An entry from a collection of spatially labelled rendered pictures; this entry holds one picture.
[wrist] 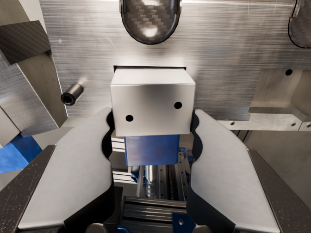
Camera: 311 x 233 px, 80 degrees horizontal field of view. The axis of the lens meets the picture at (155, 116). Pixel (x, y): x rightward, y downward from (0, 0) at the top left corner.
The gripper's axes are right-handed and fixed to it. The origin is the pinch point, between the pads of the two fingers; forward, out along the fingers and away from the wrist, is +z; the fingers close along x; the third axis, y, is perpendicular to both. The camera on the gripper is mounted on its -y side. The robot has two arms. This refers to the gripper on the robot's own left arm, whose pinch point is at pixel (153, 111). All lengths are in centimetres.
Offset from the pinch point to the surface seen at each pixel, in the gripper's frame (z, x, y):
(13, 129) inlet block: 5.4, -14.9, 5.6
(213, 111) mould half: 2.5, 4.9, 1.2
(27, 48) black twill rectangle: 7.6, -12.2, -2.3
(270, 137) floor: 92, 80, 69
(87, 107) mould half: 2.4, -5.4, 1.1
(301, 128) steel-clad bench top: 11.5, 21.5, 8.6
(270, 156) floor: 92, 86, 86
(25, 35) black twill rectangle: 8.2, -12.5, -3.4
